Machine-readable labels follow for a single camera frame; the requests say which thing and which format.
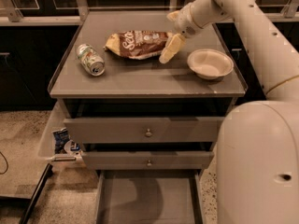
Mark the grey drawer cabinet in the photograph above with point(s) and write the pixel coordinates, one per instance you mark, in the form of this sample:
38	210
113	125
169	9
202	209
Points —
141	89

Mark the blue snack packet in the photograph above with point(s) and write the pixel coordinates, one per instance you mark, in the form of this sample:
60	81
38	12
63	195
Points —
61	137

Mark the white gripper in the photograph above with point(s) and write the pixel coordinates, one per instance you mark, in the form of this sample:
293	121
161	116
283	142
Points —
184	23

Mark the bottom grey drawer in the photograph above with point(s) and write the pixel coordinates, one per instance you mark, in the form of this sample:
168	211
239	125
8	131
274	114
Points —
149	197

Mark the clear plastic storage bin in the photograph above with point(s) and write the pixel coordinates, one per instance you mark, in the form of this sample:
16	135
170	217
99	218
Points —
47	143

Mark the top grey drawer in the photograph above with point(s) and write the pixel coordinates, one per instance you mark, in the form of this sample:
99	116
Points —
143	130

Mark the white paper bowl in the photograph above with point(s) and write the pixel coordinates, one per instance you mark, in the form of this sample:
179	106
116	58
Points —
210	64

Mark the white round packet in bin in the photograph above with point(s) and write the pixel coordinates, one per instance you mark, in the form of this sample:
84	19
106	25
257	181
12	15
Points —
72	148

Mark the grey drawer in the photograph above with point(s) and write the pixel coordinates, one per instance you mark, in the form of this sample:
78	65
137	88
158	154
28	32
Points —
143	130
147	160
149	197

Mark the green soda can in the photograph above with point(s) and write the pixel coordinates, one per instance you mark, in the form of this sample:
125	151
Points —
90	60

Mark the middle grey drawer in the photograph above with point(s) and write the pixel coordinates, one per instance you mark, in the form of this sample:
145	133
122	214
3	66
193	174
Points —
147	160

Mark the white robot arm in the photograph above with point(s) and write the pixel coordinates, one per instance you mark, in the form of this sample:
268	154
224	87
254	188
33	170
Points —
258	143

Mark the black metal floor bar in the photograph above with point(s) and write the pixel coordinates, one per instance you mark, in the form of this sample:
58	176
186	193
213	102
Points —
47	173

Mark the brown chip bag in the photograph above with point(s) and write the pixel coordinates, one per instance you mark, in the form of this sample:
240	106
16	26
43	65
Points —
137	45

